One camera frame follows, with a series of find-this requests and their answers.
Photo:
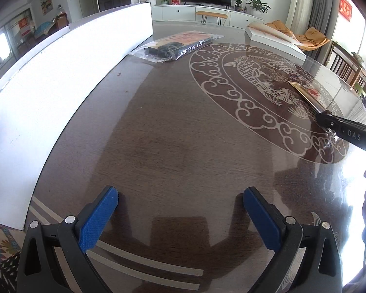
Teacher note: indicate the white television cabinet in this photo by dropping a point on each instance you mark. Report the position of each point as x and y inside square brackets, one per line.
[170, 13]

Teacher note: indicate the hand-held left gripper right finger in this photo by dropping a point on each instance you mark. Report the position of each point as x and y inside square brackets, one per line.
[262, 218]

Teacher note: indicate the white foam board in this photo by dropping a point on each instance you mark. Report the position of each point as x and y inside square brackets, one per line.
[64, 82]

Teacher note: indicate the framed wall painting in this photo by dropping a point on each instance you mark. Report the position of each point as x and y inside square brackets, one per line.
[46, 1]

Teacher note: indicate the black white patterned garment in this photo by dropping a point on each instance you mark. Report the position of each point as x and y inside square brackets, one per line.
[7, 268]

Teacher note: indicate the clear bag with dark contents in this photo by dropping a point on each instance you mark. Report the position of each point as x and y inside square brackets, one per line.
[170, 48]

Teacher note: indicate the small potted plant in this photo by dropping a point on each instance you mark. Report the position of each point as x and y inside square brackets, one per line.
[237, 3]

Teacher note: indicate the wooden bench with metal legs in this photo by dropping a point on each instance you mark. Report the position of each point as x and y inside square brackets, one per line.
[212, 13]

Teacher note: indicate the dark wooden chair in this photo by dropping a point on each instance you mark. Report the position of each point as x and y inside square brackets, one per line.
[344, 64]

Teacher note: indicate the floral patterned cloth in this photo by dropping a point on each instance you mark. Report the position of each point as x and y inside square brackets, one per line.
[1, 241]

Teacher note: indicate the orange lounge chair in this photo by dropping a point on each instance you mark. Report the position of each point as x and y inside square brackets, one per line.
[311, 38]

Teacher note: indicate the red wall hanging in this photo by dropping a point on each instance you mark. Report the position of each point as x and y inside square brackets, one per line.
[345, 7]

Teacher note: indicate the white covered standing air conditioner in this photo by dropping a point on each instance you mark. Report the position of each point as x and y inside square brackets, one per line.
[300, 6]

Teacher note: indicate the large potted plant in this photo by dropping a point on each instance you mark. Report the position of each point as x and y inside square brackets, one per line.
[257, 5]

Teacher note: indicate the white flat feather-print box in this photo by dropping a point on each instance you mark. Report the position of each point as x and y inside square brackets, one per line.
[271, 38]

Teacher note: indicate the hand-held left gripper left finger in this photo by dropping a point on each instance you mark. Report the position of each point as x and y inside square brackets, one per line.
[97, 219]

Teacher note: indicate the grey curtain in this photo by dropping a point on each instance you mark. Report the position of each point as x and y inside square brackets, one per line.
[326, 15]

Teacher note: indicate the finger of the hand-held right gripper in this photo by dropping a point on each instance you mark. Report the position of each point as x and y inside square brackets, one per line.
[350, 132]

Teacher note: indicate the red paper door decoration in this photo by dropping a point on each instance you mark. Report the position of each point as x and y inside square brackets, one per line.
[24, 26]

